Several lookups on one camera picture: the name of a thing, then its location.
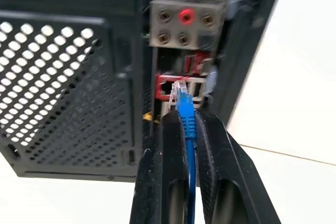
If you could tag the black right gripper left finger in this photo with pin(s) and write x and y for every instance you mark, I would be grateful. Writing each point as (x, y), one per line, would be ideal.
(160, 171)

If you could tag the black computer tower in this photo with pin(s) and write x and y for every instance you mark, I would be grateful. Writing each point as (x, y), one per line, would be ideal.
(78, 77)

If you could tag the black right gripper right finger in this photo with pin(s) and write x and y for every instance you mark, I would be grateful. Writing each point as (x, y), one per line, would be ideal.
(231, 171)

